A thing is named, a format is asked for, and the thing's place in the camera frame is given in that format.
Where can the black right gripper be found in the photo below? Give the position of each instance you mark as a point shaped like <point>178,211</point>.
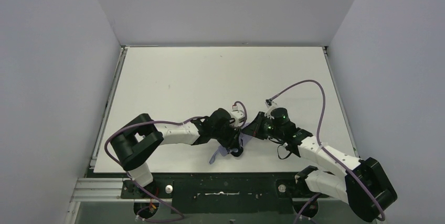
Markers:
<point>260,127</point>

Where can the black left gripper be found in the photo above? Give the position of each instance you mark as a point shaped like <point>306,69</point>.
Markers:
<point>233,139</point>

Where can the lavender folding umbrella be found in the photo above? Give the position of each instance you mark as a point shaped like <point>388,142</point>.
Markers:
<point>236,151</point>

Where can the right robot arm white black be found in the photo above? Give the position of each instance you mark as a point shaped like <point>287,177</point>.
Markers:
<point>362,184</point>

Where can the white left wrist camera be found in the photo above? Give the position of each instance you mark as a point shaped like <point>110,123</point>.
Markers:
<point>237,118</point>

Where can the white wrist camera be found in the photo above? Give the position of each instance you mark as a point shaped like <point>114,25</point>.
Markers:
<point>271,105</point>
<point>237,118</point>

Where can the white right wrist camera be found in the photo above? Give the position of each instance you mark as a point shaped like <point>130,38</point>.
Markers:
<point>271,105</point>

